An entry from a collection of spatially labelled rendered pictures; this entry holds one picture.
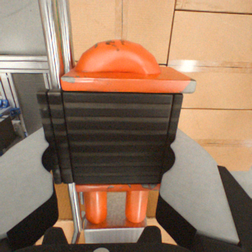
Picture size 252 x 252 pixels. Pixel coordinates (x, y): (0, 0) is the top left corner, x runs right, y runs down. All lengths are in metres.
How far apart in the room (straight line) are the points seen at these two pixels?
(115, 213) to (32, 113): 1.19
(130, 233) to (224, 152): 0.98
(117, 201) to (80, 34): 0.68
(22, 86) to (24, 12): 0.47
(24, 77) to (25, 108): 0.21
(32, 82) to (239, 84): 1.15
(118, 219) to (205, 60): 0.77
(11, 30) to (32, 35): 0.13
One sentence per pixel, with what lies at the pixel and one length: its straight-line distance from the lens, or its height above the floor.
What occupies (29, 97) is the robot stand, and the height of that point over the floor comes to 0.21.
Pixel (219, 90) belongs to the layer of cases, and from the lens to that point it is 0.94.
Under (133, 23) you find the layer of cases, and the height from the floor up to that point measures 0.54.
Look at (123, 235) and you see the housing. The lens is 0.20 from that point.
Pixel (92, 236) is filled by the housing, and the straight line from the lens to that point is 0.20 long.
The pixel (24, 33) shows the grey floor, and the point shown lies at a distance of 1.46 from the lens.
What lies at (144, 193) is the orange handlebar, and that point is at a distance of 0.16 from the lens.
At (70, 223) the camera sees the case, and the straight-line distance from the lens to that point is 0.45.
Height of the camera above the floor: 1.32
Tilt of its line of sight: 63 degrees down
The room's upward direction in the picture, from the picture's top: 174 degrees clockwise
